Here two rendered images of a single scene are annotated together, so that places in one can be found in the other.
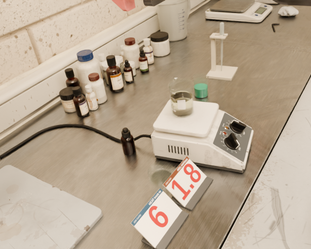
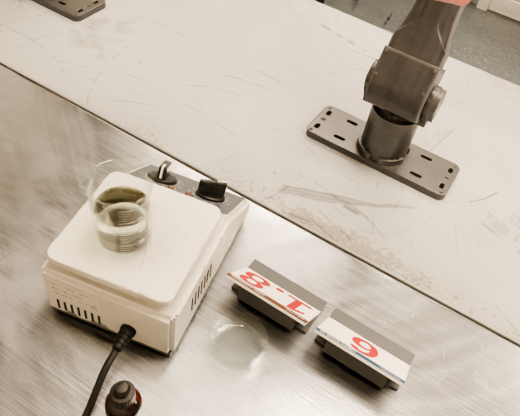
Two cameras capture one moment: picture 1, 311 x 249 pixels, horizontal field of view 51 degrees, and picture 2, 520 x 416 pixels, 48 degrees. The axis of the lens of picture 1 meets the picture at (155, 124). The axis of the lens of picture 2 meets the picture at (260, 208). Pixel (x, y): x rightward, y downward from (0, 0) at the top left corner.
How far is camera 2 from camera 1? 63 cm
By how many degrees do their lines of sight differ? 73
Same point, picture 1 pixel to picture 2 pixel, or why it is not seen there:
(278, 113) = (82, 126)
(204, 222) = (349, 288)
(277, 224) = (349, 204)
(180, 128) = (191, 248)
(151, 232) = (394, 362)
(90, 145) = not seen: outside the picture
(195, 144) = (219, 242)
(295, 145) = (184, 135)
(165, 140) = (190, 296)
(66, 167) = not seen: outside the picture
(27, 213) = not seen: outside the picture
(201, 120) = (172, 209)
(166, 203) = (335, 331)
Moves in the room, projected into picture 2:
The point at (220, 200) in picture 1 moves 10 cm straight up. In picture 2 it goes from (304, 259) to (323, 197)
